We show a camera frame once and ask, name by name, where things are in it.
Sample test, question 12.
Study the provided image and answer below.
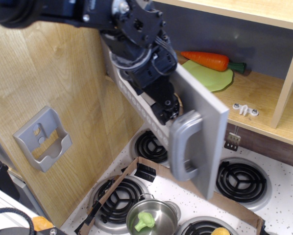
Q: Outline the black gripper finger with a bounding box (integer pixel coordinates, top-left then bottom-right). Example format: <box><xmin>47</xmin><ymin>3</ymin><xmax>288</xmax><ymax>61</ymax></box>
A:
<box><xmin>151</xmin><ymin>94</ymin><xmax>180</xmax><ymax>125</ymax></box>

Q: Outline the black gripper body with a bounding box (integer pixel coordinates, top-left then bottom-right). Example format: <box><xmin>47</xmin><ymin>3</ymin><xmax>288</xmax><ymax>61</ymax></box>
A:
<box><xmin>119</xmin><ymin>70</ymin><xmax>180</xmax><ymax>116</ymax></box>

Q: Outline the grey microwave door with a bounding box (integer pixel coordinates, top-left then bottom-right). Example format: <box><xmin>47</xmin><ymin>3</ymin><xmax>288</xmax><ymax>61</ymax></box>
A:
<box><xmin>101</xmin><ymin>39</ymin><xmax>230</xmax><ymax>200</ymax></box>

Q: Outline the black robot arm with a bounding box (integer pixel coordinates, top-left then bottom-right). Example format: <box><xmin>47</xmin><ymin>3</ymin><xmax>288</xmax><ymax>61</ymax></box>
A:
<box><xmin>0</xmin><ymin>0</ymin><xmax>180</xmax><ymax>124</ymax></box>

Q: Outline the wooden microwave cabinet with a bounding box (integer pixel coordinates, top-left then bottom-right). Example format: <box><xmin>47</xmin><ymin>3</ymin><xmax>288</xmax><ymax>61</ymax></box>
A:
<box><xmin>155</xmin><ymin>0</ymin><xmax>293</xmax><ymax>145</ymax></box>

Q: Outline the back left stove burner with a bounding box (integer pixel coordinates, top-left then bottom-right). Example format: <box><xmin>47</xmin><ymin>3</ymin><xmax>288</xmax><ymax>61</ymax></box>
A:
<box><xmin>129</xmin><ymin>129</ymin><xmax>169</xmax><ymax>167</ymax></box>

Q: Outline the stove burner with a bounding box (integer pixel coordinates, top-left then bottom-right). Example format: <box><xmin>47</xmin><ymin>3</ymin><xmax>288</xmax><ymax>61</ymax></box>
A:
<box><xmin>215</xmin><ymin>157</ymin><xmax>272</xmax><ymax>212</ymax></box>
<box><xmin>129</xmin><ymin>129</ymin><xmax>169</xmax><ymax>167</ymax></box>
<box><xmin>94</xmin><ymin>176</ymin><xmax>151</xmax><ymax>235</ymax></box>
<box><xmin>176</xmin><ymin>216</ymin><xmax>238</xmax><ymax>235</ymax></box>

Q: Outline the green plastic plate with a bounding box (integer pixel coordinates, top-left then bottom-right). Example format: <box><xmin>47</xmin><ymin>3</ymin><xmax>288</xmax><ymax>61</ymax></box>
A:
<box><xmin>182</xmin><ymin>60</ymin><xmax>234</xmax><ymax>92</ymax></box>

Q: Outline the black tape piece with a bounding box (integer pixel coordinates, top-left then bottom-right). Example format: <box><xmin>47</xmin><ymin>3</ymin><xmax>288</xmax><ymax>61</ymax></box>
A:
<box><xmin>134</xmin><ymin>163</ymin><xmax>156</xmax><ymax>183</ymax></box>

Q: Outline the orange toy carrot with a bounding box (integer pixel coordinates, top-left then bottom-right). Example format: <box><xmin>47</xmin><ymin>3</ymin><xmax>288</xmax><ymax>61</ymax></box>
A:
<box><xmin>180</xmin><ymin>51</ymin><xmax>246</xmax><ymax>73</ymax></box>

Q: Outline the small hanging metal grater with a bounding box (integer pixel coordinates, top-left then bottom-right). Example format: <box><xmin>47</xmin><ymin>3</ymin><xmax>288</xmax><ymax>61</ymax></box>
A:
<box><xmin>224</xmin><ymin>125</ymin><xmax>241</xmax><ymax>151</ymax></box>

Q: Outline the brown cardboard barrier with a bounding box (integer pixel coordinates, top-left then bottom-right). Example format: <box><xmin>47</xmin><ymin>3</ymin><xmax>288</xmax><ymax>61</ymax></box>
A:
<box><xmin>74</xmin><ymin>156</ymin><xmax>264</xmax><ymax>235</ymax></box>

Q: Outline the white door latch clip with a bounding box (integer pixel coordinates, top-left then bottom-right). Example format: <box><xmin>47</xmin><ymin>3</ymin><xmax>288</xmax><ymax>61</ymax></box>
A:
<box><xmin>232</xmin><ymin>103</ymin><xmax>259</xmax><ymax>117</ymax></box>

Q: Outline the stainless steel pot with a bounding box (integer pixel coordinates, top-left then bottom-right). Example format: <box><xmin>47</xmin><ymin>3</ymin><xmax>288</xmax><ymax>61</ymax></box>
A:
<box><xmin>126</xmin><ymin>193</ymin><xmax>181</xmax><ymax>235</ymax></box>

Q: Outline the back right stove burner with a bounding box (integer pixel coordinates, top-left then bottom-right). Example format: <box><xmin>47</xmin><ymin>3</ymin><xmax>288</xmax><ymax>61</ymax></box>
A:
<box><xmin>215</xmin><ymin>157</ymin><xmax>272</xmax><ymax>212</ymax></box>

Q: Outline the green toy broccoli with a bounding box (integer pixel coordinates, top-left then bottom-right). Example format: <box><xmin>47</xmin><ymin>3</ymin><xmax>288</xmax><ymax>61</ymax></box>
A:
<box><xmin>134</xmin><ymin>212</ymin><xmax>155</xmax><ymax>232</ymax></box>

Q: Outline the front right stove burner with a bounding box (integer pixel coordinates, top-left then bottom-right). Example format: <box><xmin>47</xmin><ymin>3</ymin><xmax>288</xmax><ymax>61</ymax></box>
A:
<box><xmin>176</xmin><ymin>216</ymin><xmax>238</xmax><ymax>235</ymax></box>

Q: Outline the front left stove burner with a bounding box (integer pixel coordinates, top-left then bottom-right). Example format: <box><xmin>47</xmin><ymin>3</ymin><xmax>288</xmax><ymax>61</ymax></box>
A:
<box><xmin>94</xmin><ymin>176</ymin><xmax>151</xmax><ymax>235</ymax></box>

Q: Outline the yellow toy fruit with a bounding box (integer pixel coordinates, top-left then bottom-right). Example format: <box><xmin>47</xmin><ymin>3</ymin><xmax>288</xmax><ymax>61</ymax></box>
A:
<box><xmin>211</xmin><ymin>227</ymin><xmax>230</xmax><ymax>235</ymax></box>

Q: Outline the orange toy bread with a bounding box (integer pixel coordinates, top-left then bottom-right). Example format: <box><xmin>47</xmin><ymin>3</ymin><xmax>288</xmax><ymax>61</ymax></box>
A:
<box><xmin>32</xmin><ymin>216</ymin><xmax>54</xmax><ymax>232</ymax></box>

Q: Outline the grey wall phone holder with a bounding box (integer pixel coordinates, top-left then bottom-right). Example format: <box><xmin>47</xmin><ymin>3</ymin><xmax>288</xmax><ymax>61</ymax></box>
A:
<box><xmin>13</xmin><ymin>106</ymin><xmax>72</xmax><ymax>172</ymax></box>

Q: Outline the black braided cable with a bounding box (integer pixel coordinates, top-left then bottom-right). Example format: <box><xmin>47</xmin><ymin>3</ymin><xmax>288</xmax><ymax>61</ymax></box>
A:
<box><xmin>0</xmin><ymin>207</ymin><xmax>36</xmax><ymax>235</ymax></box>

